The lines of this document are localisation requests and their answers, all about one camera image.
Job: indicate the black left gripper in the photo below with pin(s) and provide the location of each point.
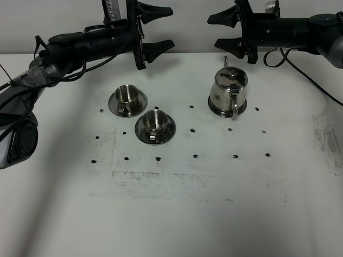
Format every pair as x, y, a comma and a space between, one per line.
130, 32

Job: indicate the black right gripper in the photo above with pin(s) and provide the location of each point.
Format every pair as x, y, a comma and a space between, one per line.
256, 30

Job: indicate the stainless steel teapot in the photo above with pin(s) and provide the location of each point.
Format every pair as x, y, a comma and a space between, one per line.
229, 90

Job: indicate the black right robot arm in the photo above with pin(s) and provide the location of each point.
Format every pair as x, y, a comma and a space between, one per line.
318, 35

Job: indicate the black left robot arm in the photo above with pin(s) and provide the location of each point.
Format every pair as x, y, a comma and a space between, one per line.
64, 58

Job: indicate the far steel teacup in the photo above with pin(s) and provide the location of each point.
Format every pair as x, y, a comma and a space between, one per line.
127, 98

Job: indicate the steel teacup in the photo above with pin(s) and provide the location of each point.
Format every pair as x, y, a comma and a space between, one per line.
155, 123
127, 98

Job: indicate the far steel saucer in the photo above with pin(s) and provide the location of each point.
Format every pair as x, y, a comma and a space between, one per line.
114, 105

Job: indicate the near steel teacup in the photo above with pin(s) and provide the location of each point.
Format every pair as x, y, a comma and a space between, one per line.
155, 123

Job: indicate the near steel saucer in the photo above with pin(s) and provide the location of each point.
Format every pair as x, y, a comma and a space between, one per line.
167, 135

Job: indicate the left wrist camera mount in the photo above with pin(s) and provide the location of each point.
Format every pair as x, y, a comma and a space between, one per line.
112, 13

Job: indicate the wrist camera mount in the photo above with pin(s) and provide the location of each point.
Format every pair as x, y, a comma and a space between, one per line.
112, 13
272, 7

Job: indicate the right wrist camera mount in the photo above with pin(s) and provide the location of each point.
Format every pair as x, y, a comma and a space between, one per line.
272, 7

